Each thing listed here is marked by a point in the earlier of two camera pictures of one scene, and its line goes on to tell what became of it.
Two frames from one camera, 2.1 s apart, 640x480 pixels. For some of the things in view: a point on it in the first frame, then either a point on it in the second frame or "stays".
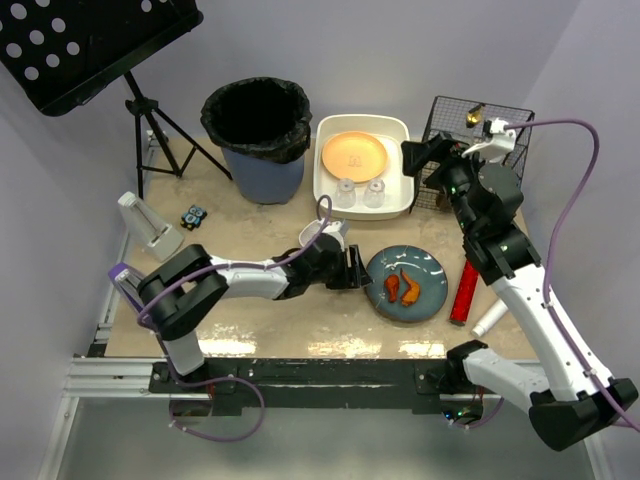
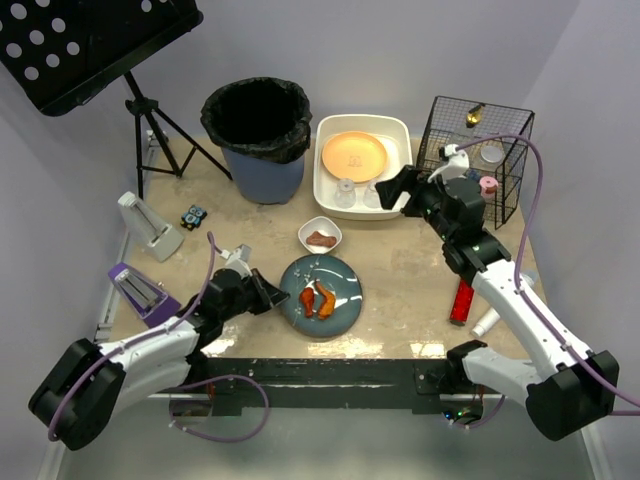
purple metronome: [127, 278] stays
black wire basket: [501, 133] stays
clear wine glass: [345, 196] stays
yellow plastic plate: [353, 156] stays
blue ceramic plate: [409, 283] -> [333, 274]
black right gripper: [436, 161] -> [409, 190]
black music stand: [60, 51] stays
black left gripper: [345, 267] -> [257, 291]
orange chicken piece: [413, 292] -> [328, 304]
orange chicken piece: [392, 283] -> [307, 298]
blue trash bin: [263, 181] stays
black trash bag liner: [265, 118] stays
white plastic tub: [358, 165] stays
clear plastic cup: [374, 196] stays
